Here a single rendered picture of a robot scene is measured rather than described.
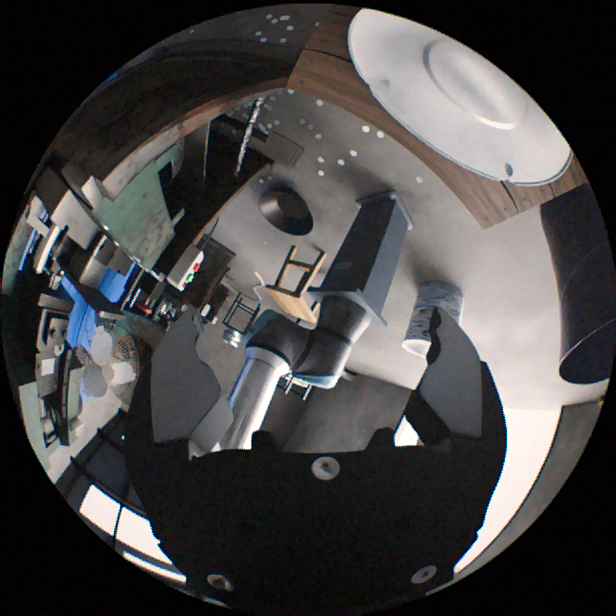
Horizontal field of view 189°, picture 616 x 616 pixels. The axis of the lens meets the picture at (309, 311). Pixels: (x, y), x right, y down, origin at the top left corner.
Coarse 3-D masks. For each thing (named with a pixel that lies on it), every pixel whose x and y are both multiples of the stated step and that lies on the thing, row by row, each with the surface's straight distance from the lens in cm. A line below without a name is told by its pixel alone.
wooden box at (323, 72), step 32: (320, 32) 35; (320, 64) 35; (352, 64) 33; (320, 96) 35; (352, 96) 34; (384, 128) 34; (448, 160) 34; (576, 160) 41; (480, 192) 37; (512, 192) 37; (544, 192) 39; (480, 224) 40
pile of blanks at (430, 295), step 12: (420, 288) 118; (432, 288) 113; (444, 288) 112; (420, 300) 112; (432, 300) 107; (444, 300) 109; (456, 300) 112; (420, 312) 108; (456, 312) 110; (408, 324) 115; (420, 324) 102; (408, 336) 104; (420, 336) 99
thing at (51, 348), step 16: (32, 304) 68; (32, 320) 68; (48, 320) 62; (64, 320) 65; (32, 336) 68; (48, 336) 63; (64, 336) 67; (48, 352) 71; (48, 368) 74; (48, 384) 78
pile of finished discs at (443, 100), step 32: (352, 32) 30; (384, 32) 30; (416, 32) 30; (384, 64) 29; (416, 64) 28; (448, 64) 28; (480, 64) 29; (384, 96) 29; (416, 96) 28; (448, 96) 28; (480, 96) 28; (512, 96) 30; (416, 128) 29; (448, 128) 29; (480, 128) 29; (512, 128) 30; (544, 128) 32; (480, 160) 30; (512, 160) 31; (544, 160) 33
